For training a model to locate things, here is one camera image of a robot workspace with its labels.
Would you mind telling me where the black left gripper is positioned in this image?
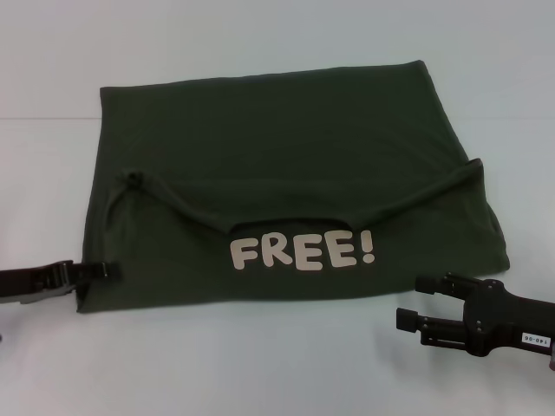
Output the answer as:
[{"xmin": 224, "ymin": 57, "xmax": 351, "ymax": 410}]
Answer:
[{"xmin": 0, "ymin": 259, "xmax": 120, "ymax": 305}]

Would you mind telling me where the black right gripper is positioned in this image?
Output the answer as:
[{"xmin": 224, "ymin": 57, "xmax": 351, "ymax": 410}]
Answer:
[{"xmin": 395, "ymin": 271, "xmax": 555, "ymax": 359}]

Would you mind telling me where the dark green t-shirt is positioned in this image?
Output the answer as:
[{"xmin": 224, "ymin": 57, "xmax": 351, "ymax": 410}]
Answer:
[{"xmin": 73, "ymin": 59, "xmax": 512, "ymax": 315}]

